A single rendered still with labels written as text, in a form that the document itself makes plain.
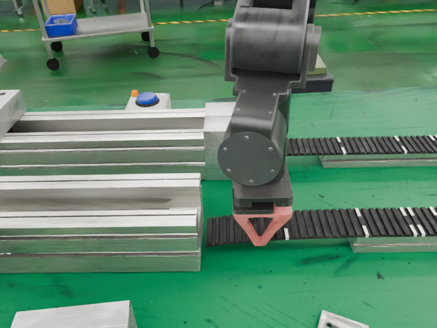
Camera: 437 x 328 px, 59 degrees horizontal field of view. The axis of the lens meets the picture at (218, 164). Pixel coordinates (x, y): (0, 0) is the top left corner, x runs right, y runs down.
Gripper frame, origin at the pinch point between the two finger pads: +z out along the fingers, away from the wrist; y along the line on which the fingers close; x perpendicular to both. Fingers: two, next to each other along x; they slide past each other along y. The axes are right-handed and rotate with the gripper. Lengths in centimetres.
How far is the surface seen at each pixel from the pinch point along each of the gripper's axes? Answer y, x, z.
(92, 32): -283, -117, 53
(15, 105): -21.1, -39.7, -8.1
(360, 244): 1.6, 13.3, 1.9
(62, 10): -462, -211, 75
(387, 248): 2.3, 16.6, 2.1
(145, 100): -29.7, -19.7, -4.4
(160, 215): 3.8, -11.9, -5.6
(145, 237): 5.2, -13.7, -3.4
